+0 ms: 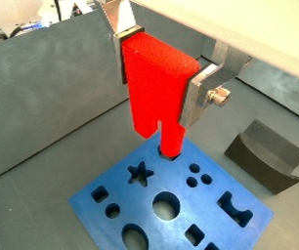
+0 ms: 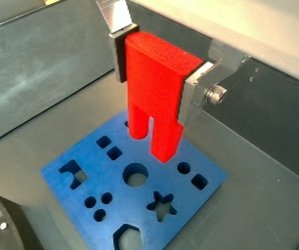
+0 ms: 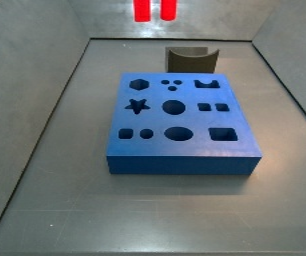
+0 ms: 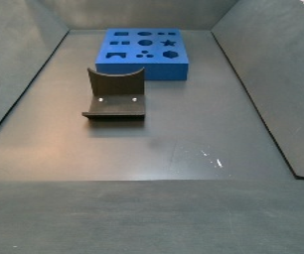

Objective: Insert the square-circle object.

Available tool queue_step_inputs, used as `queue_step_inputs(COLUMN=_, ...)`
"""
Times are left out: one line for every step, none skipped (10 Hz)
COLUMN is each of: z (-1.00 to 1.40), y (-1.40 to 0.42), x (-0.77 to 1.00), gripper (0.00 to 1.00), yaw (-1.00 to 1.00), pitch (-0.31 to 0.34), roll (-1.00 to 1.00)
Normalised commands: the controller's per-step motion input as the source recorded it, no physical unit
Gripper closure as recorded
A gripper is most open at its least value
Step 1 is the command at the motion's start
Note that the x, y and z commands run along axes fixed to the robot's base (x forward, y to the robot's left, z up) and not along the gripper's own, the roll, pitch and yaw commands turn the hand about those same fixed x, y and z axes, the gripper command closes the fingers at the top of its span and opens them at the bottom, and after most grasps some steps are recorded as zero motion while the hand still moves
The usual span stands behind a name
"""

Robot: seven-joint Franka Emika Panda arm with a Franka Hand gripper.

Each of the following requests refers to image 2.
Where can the blue shape-sorting board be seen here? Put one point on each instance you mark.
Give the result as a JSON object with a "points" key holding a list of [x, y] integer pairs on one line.
{"points": [[114, 187]]}

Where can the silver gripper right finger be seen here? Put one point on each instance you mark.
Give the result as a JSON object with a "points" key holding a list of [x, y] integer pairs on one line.
{"points": [[202, 84]]}

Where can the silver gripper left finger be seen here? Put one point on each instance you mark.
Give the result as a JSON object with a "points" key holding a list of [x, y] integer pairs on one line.
{"points": [[119, 21]]}

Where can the black bracket corner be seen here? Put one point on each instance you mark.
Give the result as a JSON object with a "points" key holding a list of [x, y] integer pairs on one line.
{"points": [[16, 232]]}

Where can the red two-pronged peg object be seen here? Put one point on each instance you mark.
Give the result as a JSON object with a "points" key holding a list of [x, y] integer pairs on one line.
{"points": [[158, 66]]}

